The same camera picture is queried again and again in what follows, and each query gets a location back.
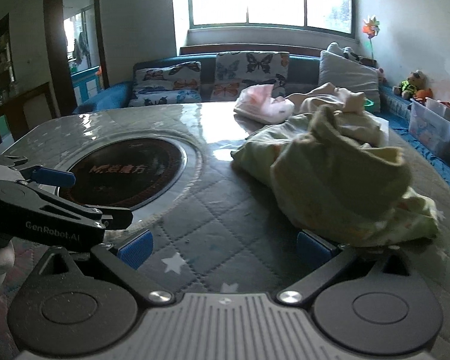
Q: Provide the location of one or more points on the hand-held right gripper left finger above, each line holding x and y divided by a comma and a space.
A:
137, 250

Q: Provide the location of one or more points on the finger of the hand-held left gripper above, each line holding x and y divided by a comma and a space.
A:
54, 177
112, 217

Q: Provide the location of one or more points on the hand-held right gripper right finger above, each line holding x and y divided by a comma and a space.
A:
312, 249

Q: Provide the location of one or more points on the green printed children's shirt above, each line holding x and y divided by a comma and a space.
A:
341, 180

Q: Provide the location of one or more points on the hanging clothes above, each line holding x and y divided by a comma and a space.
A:
80, 47

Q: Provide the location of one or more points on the person's left hand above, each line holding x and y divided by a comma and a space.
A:
0, 261

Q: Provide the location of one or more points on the round black hot plate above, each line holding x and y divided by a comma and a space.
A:
135, 172

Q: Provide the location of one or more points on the wooden counter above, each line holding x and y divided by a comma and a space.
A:
18, 97

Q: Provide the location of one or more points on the grey quilted star table cover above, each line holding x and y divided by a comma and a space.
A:
217, 210

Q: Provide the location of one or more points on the blue and white cabinet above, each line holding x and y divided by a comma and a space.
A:
84, 82

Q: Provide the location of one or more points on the blue sofa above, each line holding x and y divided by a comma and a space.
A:
112, 95

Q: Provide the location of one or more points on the wooden display cabinet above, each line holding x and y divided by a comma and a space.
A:
2, 56

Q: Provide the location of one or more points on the pink garment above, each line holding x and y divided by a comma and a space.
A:
262, 105

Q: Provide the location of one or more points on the cream garment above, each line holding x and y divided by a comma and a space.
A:
345, 95

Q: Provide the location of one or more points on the green bowl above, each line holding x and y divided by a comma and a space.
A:
369, 102

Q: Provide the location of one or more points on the clear plastic storage box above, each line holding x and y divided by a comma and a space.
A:
427, 127

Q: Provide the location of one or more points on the grey pillow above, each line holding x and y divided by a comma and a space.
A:
345, 71

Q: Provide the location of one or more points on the orange toy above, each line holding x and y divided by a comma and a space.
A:
423, 94

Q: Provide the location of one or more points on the large butterfly print cushion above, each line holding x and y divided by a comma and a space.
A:
255, 65

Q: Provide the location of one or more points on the teddy bear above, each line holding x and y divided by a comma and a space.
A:
412, 82

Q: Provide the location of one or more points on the black and white plush toy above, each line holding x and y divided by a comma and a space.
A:
347, 52

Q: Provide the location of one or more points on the colourful pinwheel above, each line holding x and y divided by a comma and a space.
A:
371, 28

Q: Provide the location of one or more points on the dark wooden door frame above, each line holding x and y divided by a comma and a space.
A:
52, 26

